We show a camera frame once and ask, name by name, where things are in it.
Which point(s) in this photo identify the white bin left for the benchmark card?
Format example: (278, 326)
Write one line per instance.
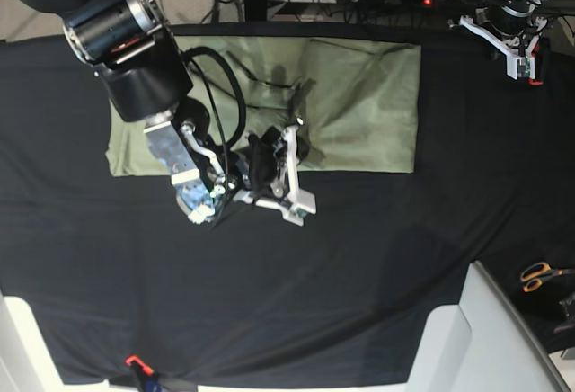
(26, 364)

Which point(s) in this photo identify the white bin right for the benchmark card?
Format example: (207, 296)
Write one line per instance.
(481, 343)

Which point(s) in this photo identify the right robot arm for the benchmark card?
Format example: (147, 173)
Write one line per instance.
(131, 48)

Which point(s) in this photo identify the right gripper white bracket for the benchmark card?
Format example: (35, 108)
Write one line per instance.
(270, 175)

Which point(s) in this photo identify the red black clamp right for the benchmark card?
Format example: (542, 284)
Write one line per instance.
(541, 55)

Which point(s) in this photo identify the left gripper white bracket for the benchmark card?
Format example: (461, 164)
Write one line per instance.
(511, 31)

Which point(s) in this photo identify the black table cloth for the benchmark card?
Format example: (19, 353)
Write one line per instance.
(111, 267)

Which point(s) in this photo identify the white bin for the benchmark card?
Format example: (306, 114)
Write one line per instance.
(26, 364)
(481, 343)

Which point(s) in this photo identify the red black clamp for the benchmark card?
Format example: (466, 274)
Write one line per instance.
(541, 55)
(144, 377)

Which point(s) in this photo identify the light green T-shirt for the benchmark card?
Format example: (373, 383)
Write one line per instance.
(354, 101)

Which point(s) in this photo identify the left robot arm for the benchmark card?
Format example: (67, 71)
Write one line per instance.
(515, 3)

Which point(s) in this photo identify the red black clamp front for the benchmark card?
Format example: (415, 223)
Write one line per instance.
(144, 377)

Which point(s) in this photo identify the orange handled scissors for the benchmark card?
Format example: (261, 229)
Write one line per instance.
(537, 274)

